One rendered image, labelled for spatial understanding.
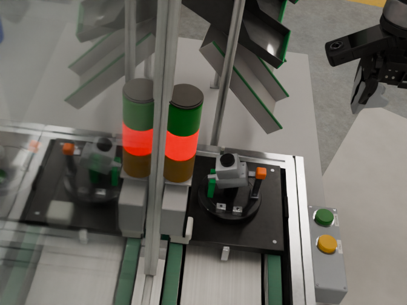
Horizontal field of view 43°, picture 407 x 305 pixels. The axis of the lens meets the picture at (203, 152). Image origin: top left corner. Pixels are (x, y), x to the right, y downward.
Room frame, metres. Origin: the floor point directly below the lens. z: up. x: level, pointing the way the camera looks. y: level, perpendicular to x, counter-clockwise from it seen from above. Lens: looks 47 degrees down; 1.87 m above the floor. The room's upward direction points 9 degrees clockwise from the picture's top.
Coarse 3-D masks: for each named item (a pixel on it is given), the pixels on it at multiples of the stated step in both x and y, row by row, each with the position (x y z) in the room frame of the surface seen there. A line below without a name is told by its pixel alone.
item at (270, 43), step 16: (192, 0) 0.95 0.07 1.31; (208, 0) 0.95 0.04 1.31; (224, 0) 0.94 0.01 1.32; (256, 0) 1.06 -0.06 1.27; (208, 16) 0.95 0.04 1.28; (224, 16) 0.94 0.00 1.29; (256, 16) 1.06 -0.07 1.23; (224, 32) 0.94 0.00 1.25; (240, 32) 0.94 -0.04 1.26; (256, 32) 1.00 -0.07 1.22; (272, 32) 1.04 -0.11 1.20; (288, 32) 1.05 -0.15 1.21; (256, 48) 0.93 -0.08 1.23; (272, 48) 0.98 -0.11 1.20; (272, 64) 0.93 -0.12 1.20
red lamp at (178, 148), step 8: (168, 136) 0.51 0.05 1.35; (176, 136) 0.50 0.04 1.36; (192, 136) 0.51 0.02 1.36; (168, 144) 0.51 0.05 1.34; (176, 144) 0.50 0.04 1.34; (184, 144) 0.50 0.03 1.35; (192, 144) 0.51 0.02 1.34; (168, 152) 0.50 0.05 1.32; (176, 152) 0.50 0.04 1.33; (184, 152) 0.50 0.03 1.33; (192, 152) 0.51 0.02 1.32
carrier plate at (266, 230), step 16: (208, 160) 0.83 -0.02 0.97; (272, 176) 0.81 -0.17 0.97; (192, 192) 0.72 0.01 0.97; (272, 192) 0.76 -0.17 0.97; (192, 208) 0.68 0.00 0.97; (272, 208) 0.71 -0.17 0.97; (208, 224) 0.64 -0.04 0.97; (224, 224) 0.65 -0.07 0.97; (240, 224) 0.66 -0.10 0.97; (256, 224) 0.66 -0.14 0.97; (272, 224) 0.67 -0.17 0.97; (192, 240) 0.60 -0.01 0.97; (208, 240) 0.60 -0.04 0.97; (224, 240) 0.61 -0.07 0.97; (240, 240) 0.62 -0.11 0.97; (256, 240) 0.62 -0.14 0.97; (272, 240) 0.63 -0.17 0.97
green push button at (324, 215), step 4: (316, 212) 0.72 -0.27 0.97; (320, 212) 0.72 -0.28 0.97; (324, 212) 0.72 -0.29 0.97; (328, 212) 0.73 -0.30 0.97; (316, 216) 0.71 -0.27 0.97; (320, 216) 0.71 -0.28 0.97; (324, 216) 0.71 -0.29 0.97; (328, 216) 0.72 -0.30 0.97; (332, 216) 0.72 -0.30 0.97; (320, 220) 0.70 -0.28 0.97; (324, 220) 0.70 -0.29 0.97; (328, 220) 0.70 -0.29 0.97; (332, 220) 0.71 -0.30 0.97; (324, 224) 0.70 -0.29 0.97; (328, 224) 0.70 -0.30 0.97
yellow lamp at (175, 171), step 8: (168, 160) 0.50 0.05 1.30; (176, 160) 0.50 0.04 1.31; (184, 160) 0.51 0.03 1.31; (192, 160) 0.51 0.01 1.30; (168, 168) 0.50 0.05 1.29; (176, 168) 0.50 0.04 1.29; (184, 168) 0.50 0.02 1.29; (192, 168) 0.52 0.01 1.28; (168, 176) 0.50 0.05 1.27; (176, 176) 0.50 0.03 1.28; (184, 176) 0.51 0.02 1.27
